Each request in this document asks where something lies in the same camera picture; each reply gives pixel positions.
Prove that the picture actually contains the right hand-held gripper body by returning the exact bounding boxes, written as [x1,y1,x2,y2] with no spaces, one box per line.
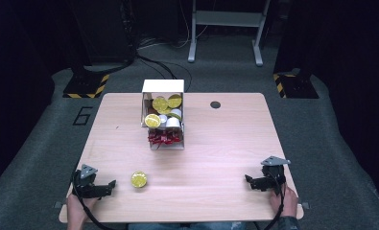
[260,155,292,196]

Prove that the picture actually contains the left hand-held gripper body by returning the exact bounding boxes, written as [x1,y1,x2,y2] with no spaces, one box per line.
[71,163,99,199]

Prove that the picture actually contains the person's left hand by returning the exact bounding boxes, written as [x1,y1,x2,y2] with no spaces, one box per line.
[65,193,99,221]

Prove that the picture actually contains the person's right hand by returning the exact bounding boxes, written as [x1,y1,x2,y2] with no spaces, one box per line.
[269,186,298,219]

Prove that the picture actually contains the yellow lid cup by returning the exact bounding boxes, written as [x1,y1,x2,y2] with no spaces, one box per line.
[130,171,148,189]
[152,96,169,112]
[167,93,183,109]
[144,113,162,129]

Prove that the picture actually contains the pile of red packets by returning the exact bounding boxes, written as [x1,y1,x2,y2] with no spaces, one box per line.
[147,128,182,147]

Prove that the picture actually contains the black yellow striped base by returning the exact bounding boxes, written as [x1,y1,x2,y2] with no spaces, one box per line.
[62,65,110,100]
[272,67,320,100]

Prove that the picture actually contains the white box of toy food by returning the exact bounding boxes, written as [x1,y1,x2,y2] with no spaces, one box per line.
[140,79,186,151]

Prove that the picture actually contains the white metal stand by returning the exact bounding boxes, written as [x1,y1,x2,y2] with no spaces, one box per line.
[187,0,272,67]

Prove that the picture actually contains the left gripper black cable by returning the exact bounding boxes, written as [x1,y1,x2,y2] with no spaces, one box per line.
[70,172,118,230]

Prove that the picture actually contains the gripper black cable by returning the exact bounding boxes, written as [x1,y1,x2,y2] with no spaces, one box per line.
[261,173,288,230]
[70,172,118,230]

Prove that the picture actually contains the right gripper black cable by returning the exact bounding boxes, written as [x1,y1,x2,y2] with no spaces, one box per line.
[261,173,288,230]

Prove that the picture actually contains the black floor cables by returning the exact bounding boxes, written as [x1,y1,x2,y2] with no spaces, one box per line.
[119,0,194,92]

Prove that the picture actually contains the white thin cable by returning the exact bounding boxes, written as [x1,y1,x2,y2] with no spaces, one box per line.
[138,0,210,51]

